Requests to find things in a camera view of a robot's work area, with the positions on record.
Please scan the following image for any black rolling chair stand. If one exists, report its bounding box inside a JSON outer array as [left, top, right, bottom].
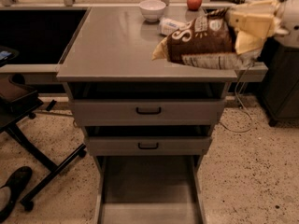
[[0, 98, 86, 211]]

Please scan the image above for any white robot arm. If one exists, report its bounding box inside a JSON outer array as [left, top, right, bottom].
[[225, 0, 299, 55]]

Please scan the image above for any dark grey side cabinet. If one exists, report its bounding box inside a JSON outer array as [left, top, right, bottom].
[[259, 38, 299, 126]]

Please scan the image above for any black middle drawer handle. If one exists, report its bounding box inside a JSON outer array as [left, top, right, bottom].
[[137, 143, 159, 150]]

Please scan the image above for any brown padded seat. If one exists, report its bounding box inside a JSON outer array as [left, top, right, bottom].
[[0, 74, 38, 113]]

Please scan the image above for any black top drawer handle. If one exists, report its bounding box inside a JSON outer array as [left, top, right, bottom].
[[135, 107, 162, 115]]

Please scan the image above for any black shoe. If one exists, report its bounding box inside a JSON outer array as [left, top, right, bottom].
[[0, 166, 33, 223]]

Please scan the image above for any grey middle drawer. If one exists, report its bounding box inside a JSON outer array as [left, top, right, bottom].
[[85, 125, 211, 156]]

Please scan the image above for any grey drawer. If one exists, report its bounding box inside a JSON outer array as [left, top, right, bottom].
[[85, 125, 211, 156], [94, 156, 206, 224], [63, 81, 231, 127]]

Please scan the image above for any black drawer handle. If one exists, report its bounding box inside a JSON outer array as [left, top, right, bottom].
[[137, 143, 159, 150], [135, 107, 162, 115]]

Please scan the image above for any white power cable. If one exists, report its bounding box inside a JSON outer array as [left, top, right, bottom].
[[218, 61, 255, 133]]

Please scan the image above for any red apple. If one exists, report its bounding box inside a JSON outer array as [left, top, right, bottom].
[[187, 0, 203, 10]]

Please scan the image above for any grey top drawer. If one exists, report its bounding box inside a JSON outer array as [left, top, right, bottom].
[[63, 81, 231, 127]]

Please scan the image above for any clear plastic water bottle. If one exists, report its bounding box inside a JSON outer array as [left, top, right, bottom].
[[158, 17, 185, 35]]

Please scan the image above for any brown sea salt chip bag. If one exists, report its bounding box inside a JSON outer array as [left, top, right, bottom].
[[152, 8, 262, 70]]

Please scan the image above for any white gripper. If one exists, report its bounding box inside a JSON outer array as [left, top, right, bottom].
[[225, 0, 290, 55]]

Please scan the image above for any grey bottom drawer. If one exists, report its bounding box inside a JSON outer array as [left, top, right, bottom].
[[94, 156, 206, 224]]

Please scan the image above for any white ceramic bowl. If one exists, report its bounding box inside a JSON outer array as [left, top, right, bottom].
[[139, 0, 166, 22]]

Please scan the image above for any grey drawer cabinet with counter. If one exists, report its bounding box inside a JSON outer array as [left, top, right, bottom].
[[55, 5, 238, 224]]

